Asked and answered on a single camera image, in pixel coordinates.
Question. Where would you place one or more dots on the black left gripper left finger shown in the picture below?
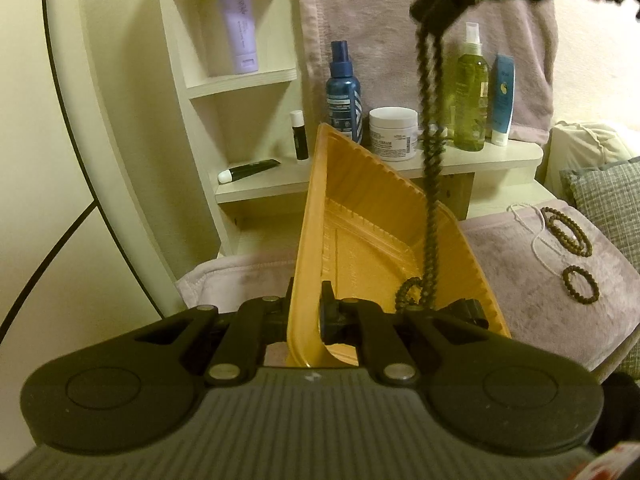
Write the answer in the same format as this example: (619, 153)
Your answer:
(258, 323)

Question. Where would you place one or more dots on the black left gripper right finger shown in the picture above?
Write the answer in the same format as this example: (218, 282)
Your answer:
(389, 345)

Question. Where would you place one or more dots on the orange plastic tray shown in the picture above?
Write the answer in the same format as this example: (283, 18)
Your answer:
(363, 232)

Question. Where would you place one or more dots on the green oil spray bottle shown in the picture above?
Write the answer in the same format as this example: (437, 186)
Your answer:
(471, 96)

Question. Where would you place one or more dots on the pink hanging towel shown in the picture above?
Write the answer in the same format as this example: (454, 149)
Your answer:
(381, 40)

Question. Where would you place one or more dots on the blue and white tube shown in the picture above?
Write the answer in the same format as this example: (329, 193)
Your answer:
(503, 101)

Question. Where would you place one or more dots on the black tube white cap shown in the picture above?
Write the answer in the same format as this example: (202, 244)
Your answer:
(237, 173)

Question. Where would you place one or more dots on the white cream jar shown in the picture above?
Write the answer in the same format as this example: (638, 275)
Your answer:
(394, 133)

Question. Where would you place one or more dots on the blue spray bottle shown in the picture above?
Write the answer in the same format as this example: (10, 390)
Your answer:
(343, 94)

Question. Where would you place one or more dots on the cream pillow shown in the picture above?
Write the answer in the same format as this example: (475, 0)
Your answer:
(583, 145)

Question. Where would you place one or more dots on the black lip balm stick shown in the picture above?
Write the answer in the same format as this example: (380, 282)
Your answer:
(299, 135)

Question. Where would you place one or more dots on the purple lotion tube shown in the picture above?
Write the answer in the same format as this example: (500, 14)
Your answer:
(240, 24)

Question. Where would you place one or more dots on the white wooden shelf unit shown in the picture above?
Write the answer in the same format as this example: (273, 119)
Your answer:
(235, 119)

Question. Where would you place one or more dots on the grey checked pillow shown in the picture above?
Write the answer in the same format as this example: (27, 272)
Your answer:
(609, 197)

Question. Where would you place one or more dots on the dark bead bracelet small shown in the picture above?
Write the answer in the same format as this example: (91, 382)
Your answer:
(581, 285)

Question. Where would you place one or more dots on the dark bead bracelet double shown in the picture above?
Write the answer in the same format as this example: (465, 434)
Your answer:
(567, 232)

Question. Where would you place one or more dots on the white oval mirror frame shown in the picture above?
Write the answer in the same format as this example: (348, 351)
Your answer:
(98, 156)

